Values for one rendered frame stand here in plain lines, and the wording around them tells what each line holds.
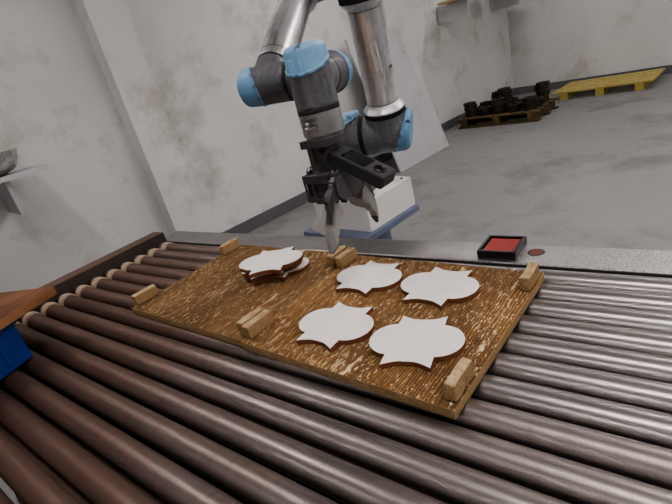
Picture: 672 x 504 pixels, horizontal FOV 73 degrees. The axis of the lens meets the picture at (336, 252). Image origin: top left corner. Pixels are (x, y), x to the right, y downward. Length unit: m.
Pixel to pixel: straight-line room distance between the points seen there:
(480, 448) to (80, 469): 0.54
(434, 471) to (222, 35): 4.45
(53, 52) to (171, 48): 0.91
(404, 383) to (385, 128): 0.82
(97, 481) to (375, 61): 1.04
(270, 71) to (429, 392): 0.64
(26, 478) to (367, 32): 1.10
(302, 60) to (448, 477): 0.62
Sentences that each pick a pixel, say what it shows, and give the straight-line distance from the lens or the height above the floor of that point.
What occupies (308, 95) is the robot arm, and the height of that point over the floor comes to 1.30.
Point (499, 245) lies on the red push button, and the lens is 0.98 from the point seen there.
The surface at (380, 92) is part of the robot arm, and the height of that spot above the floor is 1.24.
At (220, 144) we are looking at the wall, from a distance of 4.54.
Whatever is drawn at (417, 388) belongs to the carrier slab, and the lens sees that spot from 0.63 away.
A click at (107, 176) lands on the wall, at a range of 4.10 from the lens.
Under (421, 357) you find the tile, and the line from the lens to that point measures 0.66.
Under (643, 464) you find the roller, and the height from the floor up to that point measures 0.91.
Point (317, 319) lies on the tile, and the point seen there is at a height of 0.95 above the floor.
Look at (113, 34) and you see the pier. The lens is 4.11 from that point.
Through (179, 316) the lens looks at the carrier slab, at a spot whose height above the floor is 0.94.
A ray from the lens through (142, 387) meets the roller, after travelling 0.88.
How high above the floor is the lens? 1.34
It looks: 22 degrees down
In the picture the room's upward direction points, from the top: 15 degrees counter-clockwise
